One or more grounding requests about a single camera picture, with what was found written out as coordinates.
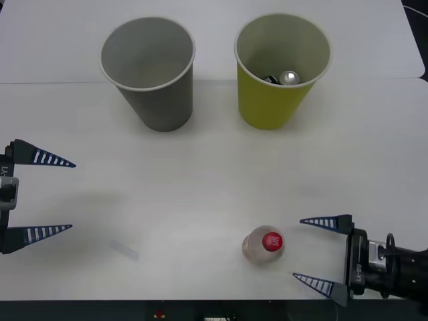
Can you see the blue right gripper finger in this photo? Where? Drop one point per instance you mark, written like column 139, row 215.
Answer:
column 337, row 291
column 342, row 223

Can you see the red button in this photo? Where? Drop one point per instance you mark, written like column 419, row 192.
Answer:
column 159, row 314

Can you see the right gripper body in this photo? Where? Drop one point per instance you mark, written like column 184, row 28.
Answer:
column 357, row 261

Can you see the clear bottle with red cap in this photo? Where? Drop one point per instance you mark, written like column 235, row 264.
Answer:
column 259, row 249

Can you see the yellow-green plastic waste bin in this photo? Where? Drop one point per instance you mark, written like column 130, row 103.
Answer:
column 267, row 107

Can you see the grey plastic waste bin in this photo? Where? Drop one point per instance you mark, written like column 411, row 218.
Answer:
column 160, row 107

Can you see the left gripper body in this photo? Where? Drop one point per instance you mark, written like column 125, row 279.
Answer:
column 6, row 167

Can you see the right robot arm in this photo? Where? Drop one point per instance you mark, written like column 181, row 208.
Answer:
column 408, row 267

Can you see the silver drink can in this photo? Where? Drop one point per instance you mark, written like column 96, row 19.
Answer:
column 289, row 78

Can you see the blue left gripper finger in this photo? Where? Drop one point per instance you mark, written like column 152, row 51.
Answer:
column 26, row 154
column 16, row 239

